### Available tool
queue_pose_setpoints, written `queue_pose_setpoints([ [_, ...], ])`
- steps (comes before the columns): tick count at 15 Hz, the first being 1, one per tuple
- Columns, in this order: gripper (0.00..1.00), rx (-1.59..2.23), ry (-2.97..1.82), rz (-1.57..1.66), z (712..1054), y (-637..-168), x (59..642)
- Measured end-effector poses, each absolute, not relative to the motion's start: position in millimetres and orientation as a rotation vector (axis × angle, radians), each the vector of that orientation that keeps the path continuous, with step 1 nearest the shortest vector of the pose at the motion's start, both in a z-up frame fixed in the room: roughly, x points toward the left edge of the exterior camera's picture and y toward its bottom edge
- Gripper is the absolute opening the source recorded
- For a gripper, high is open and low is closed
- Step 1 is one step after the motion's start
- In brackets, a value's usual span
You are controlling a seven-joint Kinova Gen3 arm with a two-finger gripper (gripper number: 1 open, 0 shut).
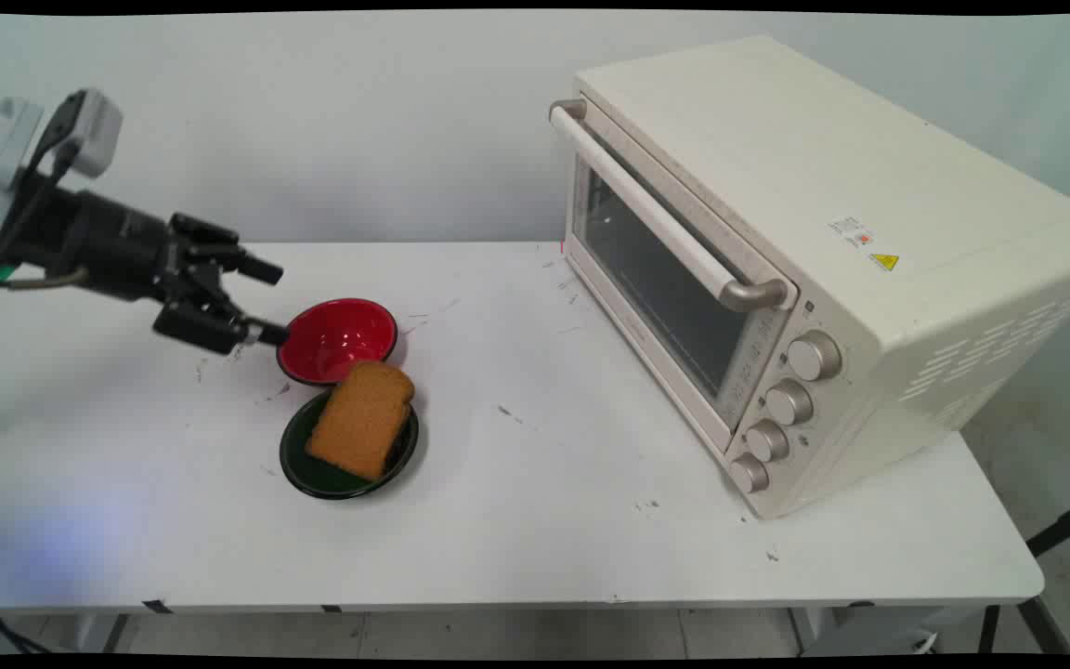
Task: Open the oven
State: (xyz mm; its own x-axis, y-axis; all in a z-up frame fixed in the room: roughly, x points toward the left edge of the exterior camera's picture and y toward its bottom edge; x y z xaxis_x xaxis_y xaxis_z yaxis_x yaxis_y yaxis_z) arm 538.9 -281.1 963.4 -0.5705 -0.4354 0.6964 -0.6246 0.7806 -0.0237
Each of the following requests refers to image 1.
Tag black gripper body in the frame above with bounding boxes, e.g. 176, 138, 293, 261
0, 177, 185, 306

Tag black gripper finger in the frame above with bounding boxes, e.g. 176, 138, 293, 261
152, 275, 291, 356
169, 213, 284, 286

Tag oven door with bar handle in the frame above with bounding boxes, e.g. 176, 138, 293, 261
548, 98, 800, 458

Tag red bowl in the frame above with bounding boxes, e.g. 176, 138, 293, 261
276, 297, 399, 387

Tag brown bread slice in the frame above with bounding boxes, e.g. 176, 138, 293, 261
305, 360, 416, 482

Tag dark green plate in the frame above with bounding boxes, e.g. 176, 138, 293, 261
279, 388, 421, 501

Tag large silver oven knob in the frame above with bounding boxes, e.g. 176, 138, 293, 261
787, 331, 843, 383

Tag white label sticker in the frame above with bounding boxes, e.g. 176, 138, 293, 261
827, 216, 876, 251

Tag cream toaster oven body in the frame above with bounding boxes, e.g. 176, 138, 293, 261
554, 34, 1070, 520

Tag black tripod stand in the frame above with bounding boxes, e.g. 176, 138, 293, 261
975, 495, 1070, 656

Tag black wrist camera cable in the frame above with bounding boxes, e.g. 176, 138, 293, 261
0, 93, 88, 266

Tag white grey wrist camera box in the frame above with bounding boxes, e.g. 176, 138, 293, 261
32, 88, 124, 180

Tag white table leg frame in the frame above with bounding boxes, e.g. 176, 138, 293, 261
788, 604, 996, 657

